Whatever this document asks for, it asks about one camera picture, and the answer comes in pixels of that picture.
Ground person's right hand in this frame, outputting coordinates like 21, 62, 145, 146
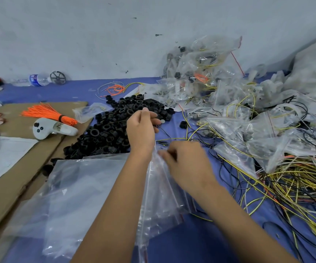
158, 141, 219, 193

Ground person's left hand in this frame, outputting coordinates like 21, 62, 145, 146
126, 107, 162, 157

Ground clear zip bag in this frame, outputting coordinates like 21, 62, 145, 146
135, 147, 197, 245

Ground person's left forearm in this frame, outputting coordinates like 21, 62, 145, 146
71, 153, 154, 263

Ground person's right forearm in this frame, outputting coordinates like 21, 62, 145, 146
194, 179, 299, 263

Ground pile of black rubber rings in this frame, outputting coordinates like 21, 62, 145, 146
50, 94, 175, 166

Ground small clear bag with parts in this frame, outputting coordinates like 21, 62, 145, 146
72, 102, 113, 124

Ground heap of filled clear bags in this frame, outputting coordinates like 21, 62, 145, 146
140, 35, 316, 178

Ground blue table cloth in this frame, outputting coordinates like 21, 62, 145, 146
0, 77, 316, 263

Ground black spoked wheel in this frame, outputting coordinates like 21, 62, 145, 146
50, 71, 66, 85

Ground stack of empty clear bags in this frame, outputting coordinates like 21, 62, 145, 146
3, 153, 147, 259

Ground white handheld controller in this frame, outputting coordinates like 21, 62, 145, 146
33, 118, 78, 140

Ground clear plastic water bottle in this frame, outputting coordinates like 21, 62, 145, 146
11, 74, 53, 87

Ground brown cardboard sheet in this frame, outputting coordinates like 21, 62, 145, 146
0, 101, 92, 238

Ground white plastic sheeting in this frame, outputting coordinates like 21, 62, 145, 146
283, 31, 316, 96

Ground loose orange and yellow wires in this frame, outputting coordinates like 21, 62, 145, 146
96, 81, 145, 100

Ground orange cable tie bundle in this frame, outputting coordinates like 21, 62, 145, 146
21, 103, 78, 126

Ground tangle of yellow black wires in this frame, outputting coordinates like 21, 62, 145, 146
158, 107, 316, 263

